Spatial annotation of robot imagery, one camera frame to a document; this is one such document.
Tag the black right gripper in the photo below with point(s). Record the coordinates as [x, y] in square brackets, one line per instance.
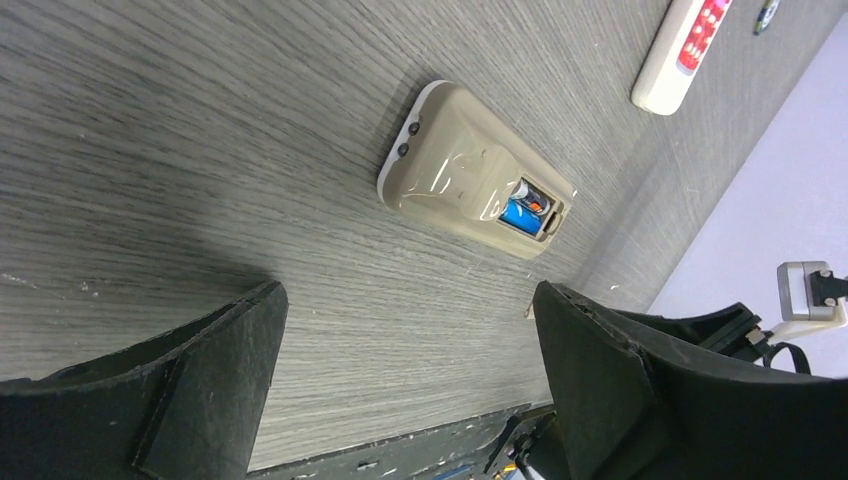
[730, 333]

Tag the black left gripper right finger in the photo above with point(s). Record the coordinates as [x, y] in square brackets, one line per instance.
[634, 402]

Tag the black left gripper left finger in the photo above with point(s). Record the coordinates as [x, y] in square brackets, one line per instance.
[185, 404]

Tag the blue battery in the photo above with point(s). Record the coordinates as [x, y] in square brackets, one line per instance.
[521, 218]

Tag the black orange battery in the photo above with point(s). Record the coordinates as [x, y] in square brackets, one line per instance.
[531, 198]

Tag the red white remote control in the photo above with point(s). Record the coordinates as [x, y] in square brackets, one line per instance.
[679, 48]

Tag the poker chip right lower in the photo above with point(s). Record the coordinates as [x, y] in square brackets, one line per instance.
[765, 16]

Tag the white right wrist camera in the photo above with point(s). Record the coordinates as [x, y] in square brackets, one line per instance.
[812, 299]

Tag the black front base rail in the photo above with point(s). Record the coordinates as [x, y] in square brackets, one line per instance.
[480, 447]

